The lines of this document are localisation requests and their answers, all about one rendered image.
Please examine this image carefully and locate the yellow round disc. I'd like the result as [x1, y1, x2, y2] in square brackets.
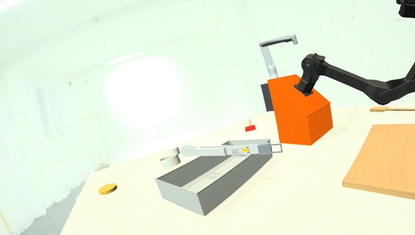
[98, 183, 117, 195]

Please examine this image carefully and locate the light wooden spatula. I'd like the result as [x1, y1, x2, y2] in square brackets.
[370, 106, 415, 112]

